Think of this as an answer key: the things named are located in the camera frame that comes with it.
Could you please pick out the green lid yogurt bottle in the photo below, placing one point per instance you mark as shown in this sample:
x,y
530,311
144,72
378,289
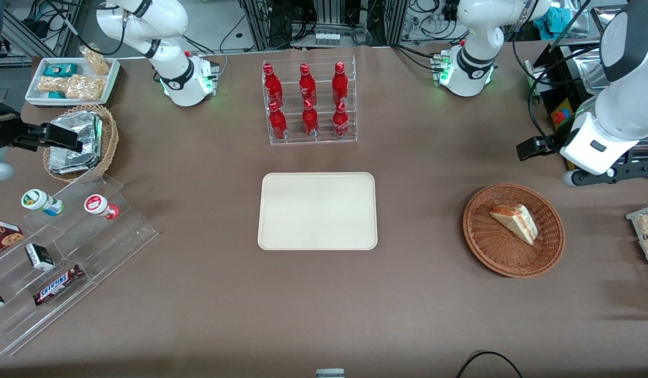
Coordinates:
x,y
40,202

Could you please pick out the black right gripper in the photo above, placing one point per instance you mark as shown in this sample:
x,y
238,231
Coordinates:
x,y
3,129

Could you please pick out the clear acrylic bottle rack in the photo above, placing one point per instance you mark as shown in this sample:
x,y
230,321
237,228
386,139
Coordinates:
x,y
324,142

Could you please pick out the red lid yogurt bottle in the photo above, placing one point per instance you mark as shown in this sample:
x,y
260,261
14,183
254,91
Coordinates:
x,y
99,206

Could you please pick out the large clear snack bag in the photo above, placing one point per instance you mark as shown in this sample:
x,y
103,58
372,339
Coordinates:
x,y
86,87

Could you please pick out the teal snack box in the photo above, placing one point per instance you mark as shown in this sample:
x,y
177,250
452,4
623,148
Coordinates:
x,y
60,70

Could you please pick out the black control box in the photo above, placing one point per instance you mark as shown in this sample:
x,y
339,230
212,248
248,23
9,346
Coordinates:
x,y
557,94

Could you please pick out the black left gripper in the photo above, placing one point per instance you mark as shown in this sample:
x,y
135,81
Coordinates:
x,y
551,143

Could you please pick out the clear bag of crackers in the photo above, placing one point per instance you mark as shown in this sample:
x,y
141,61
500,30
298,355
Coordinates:
x,y
52,84

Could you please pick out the teal cloth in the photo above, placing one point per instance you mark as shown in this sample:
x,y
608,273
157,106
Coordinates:
x,y
557,20

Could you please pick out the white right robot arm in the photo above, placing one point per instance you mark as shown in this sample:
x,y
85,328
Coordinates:
x,y
179,79

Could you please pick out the small black white carton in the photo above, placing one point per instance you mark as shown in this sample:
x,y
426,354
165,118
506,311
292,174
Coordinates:
x,y
39,257

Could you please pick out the white socket strip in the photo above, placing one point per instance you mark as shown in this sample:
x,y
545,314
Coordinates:
x,y
326,39

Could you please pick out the small teal snack packet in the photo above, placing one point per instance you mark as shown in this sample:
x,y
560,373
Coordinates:
x,y
56,95

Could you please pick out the brown round wicker basket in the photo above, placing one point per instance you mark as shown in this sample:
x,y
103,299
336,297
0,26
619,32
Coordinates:
x,y
491,252

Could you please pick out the triangular sandwich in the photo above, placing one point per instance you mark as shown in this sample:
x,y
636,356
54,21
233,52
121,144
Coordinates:
x,y
517,223

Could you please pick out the steel tray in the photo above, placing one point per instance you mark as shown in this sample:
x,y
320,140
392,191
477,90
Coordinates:
x,y
586,68

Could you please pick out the foil wrapped package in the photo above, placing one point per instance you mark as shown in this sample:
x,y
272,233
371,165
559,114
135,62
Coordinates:
x,y
77,123
66,161

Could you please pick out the grey metal clamp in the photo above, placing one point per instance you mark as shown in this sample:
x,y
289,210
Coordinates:
x,y
330,373

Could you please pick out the red cola bottle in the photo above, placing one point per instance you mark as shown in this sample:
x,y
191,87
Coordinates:
x,y
307,86
273,86
340,86
277,123
340,123
310,121

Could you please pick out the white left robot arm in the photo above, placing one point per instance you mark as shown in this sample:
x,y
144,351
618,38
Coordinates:
x,y
625,100

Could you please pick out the red cookie box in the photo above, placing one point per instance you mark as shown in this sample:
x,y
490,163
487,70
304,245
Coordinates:
x,y
1,236

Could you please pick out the white rectangular snack tray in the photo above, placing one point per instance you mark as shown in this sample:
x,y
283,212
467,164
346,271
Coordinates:
x,y
34,94

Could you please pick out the clear acrylic stepped display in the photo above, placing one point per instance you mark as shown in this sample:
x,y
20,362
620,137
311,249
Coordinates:
x,y
108,247

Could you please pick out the brown snickers bar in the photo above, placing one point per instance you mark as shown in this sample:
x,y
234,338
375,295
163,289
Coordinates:
x,y
57,284

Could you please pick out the light tan wicker basket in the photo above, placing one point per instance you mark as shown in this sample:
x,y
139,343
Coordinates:
x,y
109,142

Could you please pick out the beige rectangular tray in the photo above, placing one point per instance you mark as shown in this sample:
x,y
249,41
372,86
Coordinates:
x,y
317,211

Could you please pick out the clear bag of nuts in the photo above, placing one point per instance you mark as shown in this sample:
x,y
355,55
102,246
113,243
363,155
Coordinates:
x,y
97,60

